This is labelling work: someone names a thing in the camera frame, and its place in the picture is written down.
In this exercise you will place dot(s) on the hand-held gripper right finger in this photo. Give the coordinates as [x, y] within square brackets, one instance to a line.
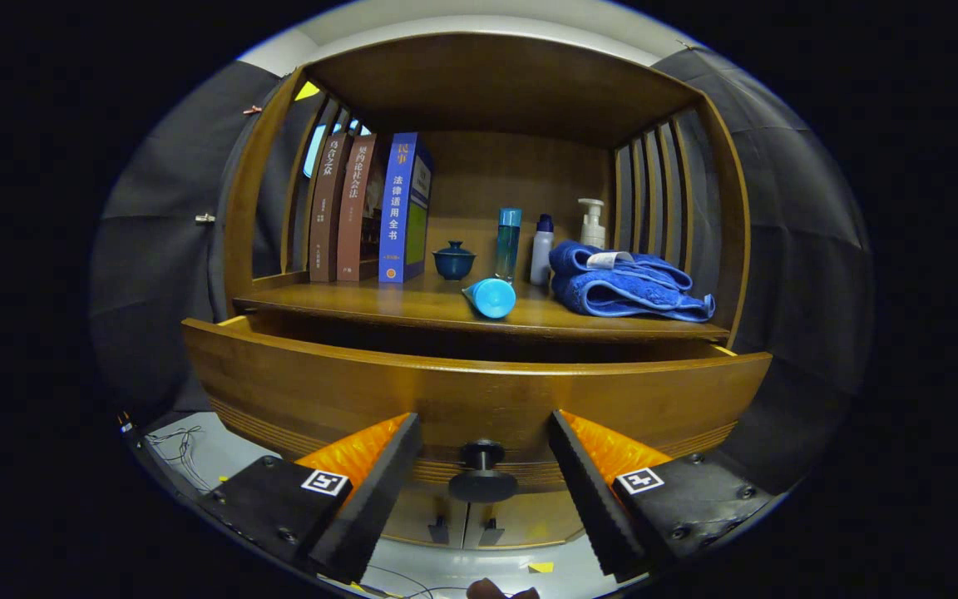
[591, 499]

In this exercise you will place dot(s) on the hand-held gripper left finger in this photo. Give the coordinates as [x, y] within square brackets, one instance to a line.
[379, 499]

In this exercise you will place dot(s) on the black drawer knob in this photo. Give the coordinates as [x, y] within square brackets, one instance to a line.
[481, 478]

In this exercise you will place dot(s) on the wooden drawer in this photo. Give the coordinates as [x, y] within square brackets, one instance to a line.
[479, 399]

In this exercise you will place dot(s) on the blue white cream tube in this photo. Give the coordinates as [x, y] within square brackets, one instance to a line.
[491, 298]

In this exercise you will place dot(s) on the wooden cabinet door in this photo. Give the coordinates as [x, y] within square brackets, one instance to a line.
[529, 520]
[421, 520]

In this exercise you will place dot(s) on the wooden countertop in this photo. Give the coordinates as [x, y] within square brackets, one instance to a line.
[412, 304]

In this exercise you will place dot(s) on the wooden cabinet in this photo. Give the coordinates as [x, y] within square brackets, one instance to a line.
[496, 83]

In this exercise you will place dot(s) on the yellow tape piece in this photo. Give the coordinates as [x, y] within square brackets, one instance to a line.
[541, 567]

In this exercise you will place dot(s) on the blue folded towel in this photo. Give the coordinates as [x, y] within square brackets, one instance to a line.
[620, 295]

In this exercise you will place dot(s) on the blue lidded teacup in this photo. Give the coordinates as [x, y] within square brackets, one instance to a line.
[454, 264]

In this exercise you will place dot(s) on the white bottle blue cap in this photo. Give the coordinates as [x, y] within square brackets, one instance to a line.
[540, 254]

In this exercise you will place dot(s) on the white pump bottle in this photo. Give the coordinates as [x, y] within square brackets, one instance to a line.
[594, 233]

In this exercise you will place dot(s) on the teal clear bottle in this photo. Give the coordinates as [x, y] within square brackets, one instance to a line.
[508, 245]

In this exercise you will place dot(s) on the reddish brown book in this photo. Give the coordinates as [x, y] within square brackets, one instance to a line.
[354, 225]

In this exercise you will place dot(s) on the blue book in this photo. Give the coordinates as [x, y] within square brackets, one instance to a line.
[394, 216]

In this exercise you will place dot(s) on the dark brown book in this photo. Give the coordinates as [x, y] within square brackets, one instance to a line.
[325, 216]

